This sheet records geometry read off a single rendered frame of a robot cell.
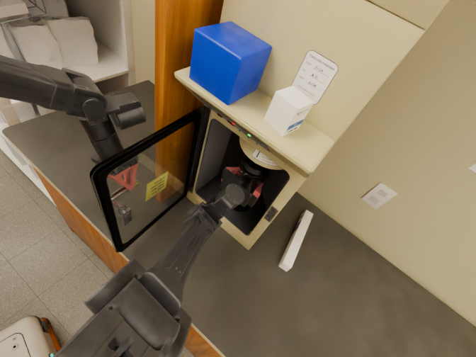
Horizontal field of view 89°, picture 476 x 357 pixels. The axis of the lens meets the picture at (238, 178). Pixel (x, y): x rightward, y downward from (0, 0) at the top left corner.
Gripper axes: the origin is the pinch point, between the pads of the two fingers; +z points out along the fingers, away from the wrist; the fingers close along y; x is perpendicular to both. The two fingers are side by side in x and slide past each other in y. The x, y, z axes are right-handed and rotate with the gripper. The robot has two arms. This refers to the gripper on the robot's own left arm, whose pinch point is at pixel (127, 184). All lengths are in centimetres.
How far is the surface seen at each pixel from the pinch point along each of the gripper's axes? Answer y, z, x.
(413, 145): -60, 7, -64
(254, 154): -25.0, -2.7, -23.6
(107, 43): 103, -20, -67
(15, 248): 121, 76, 32
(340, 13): -43, -33, -22
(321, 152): -44.3, -13.2, -15.7
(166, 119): -4.4, -12.9, -14.5
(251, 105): -30.0, -19.9, -15.8
